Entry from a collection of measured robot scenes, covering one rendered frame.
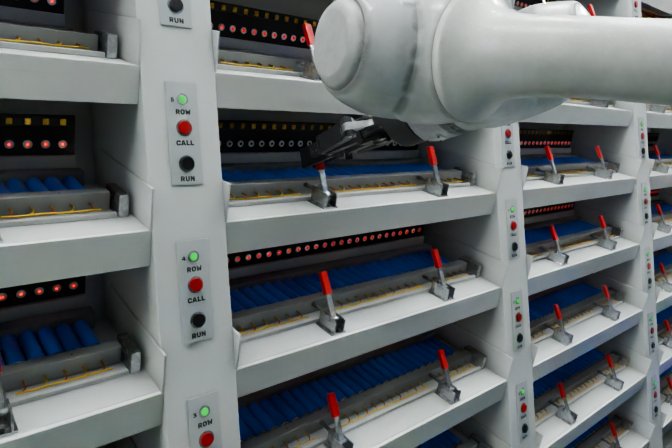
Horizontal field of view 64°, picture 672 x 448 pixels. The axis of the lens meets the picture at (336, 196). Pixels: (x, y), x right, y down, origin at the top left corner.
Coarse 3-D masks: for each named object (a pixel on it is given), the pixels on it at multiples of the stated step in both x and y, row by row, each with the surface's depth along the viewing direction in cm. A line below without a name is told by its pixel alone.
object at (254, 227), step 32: (224, 160) 87; (256, 160) 91; (288, 160) 95; (448, 160) 115; (224, 192) 67; (416, 192) 97; (448, 192) 101; (480, 192) 105; (256, 224) 71; (288, 224) 74; (320, 224) 78; (352, 224) 83; (384, 224) 87; (416, 224) 93
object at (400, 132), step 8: (376, 120) 66; (384, 120) 65; (392, 120) 64; (368, 128) 67; (376, 128) 66; (384, 128) 65; (392, 128) 65; (400, 128) 64; (408, 128) 63; (368, 136) 70; (392, 136) 65; (400, 136) 65; (408, 136) 64; (416, 136) 64; (400, 144) 66; (408, 144) 66
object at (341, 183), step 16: (336, 176) 89; (352, 176) 91; (368, 176) 93; (384, 176) 95; (400, 176) 98; (416, 176) 101; (432, 176) 104; (448, 176) 107; (240, 192) 77; (256, 192) 78; (272, 192) 80; (288, 192) 82; (304, 192) 84
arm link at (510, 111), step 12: (528, 12) 50; (540, 12) 49; (552, 12) 48; (564, 12) 48; (576, 12) 48; (504, 108) 51; (516, 108) 51; (528, 108) 51; (540, 108) 52; (552, 108) 54; (492, 120) 53; (504, 120) 54; (516, 120) 55
